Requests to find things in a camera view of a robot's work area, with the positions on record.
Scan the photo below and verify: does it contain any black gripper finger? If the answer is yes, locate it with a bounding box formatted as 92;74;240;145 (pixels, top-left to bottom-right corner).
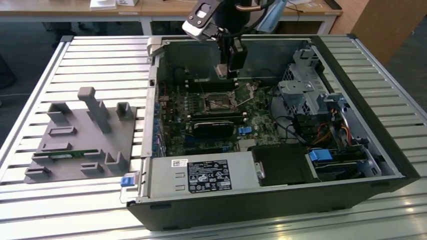
218;34;231;65
228;38;250;79

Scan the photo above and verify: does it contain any silver CPU chip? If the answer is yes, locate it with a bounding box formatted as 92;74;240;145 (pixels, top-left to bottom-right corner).
215;63;232;80

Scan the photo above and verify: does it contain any metal socket cover frame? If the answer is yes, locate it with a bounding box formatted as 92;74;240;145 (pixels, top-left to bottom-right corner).
232;81;260;107

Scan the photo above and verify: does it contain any metal wire locking lever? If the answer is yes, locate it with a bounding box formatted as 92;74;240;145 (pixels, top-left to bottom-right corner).
235;95;255;108

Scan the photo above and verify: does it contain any CPU socket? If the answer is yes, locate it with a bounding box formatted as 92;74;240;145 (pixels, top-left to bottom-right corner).
203;92;239;112

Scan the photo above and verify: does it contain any metal drive cage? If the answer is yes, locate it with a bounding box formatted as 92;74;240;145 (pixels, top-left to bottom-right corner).
276;48;351;116

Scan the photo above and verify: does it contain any wooden desk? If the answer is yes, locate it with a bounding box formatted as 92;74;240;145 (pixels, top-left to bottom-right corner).
0;0;345;36

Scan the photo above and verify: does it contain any green motherboard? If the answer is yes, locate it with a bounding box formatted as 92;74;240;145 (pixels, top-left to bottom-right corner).
155;77;291;157

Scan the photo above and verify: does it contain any black graphics card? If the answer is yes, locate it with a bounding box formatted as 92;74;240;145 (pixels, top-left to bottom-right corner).
191;119;236;140

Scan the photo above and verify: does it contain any silver board heat sink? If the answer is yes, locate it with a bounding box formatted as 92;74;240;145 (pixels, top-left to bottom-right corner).
239;139;256;151

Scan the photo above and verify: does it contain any plain white box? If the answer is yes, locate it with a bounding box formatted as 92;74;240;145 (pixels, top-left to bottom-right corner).
88;0;119;11

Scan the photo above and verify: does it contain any wooden cabinet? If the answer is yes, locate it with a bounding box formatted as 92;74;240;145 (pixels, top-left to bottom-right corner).
328;0;427;65

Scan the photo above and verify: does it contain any black plastic shroud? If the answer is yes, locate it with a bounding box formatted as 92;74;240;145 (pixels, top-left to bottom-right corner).
248;143;322;187

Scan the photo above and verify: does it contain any blue disk carrier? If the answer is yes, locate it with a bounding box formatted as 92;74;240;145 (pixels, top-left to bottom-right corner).
308;148;334;165

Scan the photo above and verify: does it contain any grey power supply unit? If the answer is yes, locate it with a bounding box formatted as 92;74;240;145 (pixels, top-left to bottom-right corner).
146;156;264;198

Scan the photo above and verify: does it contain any grey parts rack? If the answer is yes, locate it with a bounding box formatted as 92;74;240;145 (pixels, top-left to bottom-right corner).
24;86;140;185

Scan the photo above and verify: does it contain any metal disk bay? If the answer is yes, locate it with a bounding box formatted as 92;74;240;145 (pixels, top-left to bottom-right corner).
304;143;385;181

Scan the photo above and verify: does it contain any green RAM stick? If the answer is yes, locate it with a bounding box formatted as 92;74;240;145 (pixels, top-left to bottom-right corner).
32;149;102;159

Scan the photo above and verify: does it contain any black PC case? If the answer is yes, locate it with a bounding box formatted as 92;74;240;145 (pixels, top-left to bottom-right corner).
124;33;422;232

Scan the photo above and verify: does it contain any thick black cable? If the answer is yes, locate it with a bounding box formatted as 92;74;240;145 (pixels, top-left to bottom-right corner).
268;86;310;147

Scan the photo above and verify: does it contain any orange yellow wire bundle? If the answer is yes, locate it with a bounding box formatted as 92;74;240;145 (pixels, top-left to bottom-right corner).
311;123;354;147

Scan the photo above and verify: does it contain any blue latch handle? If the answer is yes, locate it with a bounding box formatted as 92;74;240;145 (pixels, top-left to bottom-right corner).
120;172;140;187

